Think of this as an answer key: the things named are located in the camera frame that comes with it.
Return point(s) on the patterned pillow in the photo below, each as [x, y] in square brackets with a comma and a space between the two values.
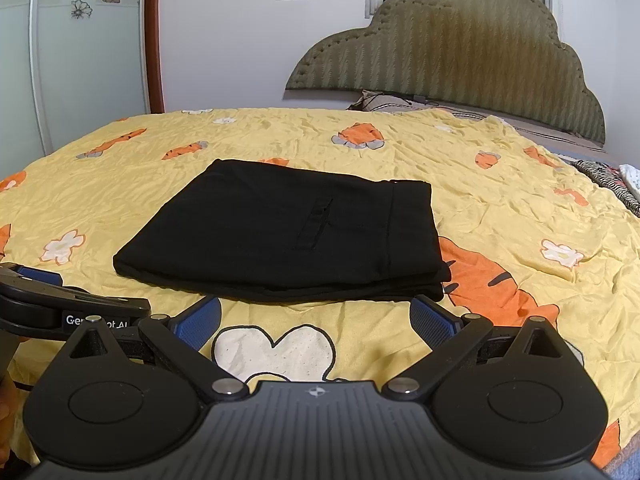
[400, 105]

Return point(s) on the yellow tiger print blanket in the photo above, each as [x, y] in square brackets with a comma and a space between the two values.
[500, 220]

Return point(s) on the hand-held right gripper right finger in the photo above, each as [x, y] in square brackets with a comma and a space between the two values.
[432, 325]

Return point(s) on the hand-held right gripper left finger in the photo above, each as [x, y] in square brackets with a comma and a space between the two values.
[197, 322]

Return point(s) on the black pants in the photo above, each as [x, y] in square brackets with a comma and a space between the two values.
[280, 230]

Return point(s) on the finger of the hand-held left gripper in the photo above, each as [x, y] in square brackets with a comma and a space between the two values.
[40, 276]

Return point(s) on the zebra striped cloth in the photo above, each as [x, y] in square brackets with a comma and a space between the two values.
[605, 180]

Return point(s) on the frosted glass wardrobe door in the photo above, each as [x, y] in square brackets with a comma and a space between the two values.
[75, 60]

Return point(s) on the brown wooden wardrobe frame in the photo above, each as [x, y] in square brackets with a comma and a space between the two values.
[154, 35]

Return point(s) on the olive upholstered headboard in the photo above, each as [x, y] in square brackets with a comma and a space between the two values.
[450, 55]

